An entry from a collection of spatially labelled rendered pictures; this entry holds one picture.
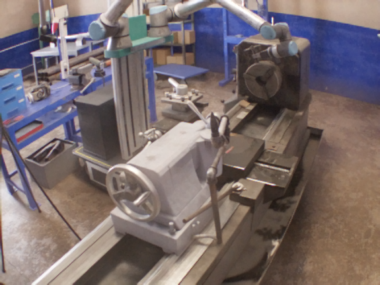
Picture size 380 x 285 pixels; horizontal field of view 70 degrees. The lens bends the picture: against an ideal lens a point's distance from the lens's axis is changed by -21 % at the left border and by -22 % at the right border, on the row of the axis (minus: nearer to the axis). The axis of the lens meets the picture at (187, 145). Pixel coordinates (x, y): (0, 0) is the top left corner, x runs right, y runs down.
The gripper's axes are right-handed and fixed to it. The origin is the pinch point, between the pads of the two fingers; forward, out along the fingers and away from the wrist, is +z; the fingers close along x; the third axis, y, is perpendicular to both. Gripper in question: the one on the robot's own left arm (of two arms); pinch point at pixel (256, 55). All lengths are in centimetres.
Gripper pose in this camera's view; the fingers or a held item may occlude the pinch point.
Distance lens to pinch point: 225.5
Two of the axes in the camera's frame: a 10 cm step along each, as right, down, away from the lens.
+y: -3.5, -9.0, -2.6
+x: -7.2, 4.4, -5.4
